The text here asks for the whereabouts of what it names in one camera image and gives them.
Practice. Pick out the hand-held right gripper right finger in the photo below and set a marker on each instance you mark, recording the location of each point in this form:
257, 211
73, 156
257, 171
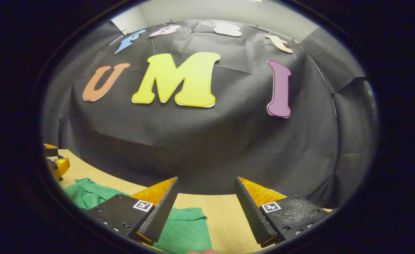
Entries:
253, 215

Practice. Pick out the green T-shirt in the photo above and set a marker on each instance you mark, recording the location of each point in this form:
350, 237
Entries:
186, 229

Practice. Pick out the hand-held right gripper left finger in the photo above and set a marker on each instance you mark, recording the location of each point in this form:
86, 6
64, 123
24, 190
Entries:
159, 215

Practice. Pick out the black backdrop cloth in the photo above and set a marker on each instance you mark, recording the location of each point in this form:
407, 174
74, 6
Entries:
211, 148

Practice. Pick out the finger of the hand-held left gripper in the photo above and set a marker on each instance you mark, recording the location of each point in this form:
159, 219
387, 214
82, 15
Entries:
60, 167
51, 151

